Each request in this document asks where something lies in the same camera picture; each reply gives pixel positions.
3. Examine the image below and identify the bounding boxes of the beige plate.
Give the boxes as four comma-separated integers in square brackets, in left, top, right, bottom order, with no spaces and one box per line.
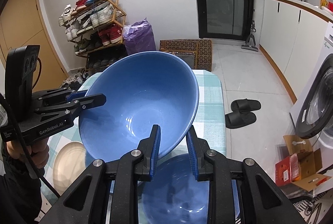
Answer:
[52,141,86,195]

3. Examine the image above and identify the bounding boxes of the large blue bowl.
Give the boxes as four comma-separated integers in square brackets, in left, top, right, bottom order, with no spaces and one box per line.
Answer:
[78,51,199,162]

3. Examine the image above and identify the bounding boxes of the white kitchen cabinet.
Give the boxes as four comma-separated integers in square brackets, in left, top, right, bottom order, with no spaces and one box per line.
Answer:
[259,0,332,103]

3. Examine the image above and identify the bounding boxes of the left human hand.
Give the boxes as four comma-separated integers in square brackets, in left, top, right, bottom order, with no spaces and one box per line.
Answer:
[6,141,50,170]

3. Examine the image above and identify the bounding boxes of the teal checkered tablecloth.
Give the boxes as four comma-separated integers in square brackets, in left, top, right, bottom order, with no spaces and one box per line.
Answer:
[45,70,226,203]

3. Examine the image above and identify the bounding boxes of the right black slipper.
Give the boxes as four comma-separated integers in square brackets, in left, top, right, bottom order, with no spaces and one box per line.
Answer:
[225,111,257,129]

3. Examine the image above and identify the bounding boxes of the black slipper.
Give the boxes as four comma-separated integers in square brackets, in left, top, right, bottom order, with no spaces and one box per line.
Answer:
[231,98,261,112]
[225,111,257,129]

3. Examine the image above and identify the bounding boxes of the wooden shoe rack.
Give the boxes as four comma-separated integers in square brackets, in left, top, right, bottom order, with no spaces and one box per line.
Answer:
[58,0,127,59]

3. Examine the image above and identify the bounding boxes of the red high-top shoes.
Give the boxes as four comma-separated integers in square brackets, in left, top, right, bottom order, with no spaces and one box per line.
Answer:
[99,24,122,46]

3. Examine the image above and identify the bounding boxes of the left black slipper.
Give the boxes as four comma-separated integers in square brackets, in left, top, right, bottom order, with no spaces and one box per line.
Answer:
[231,98,261,112]

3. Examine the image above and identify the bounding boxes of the purple plastic bag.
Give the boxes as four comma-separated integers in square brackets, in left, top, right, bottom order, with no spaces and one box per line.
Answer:
[123,18,156,55]

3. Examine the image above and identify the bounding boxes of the red sneaker on rack top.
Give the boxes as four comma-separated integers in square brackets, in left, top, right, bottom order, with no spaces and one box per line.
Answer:
[75,0,88,11]

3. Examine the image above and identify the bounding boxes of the yellow wooden door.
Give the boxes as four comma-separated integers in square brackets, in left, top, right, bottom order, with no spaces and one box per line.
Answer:
[1,0,68,91]

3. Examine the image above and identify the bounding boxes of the red orange fruit box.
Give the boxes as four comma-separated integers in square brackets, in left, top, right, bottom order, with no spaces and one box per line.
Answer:
[275,135,331,192]

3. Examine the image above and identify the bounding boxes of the patterned cardboard box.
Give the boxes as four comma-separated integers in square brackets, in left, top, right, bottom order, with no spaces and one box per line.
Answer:
[160,39,213,72]

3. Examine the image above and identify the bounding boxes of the white washing machine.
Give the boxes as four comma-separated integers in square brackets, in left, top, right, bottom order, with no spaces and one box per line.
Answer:
[289,21,333,196]

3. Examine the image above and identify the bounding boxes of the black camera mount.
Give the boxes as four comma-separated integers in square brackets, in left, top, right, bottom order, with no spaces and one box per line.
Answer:
[5,45,40,122]

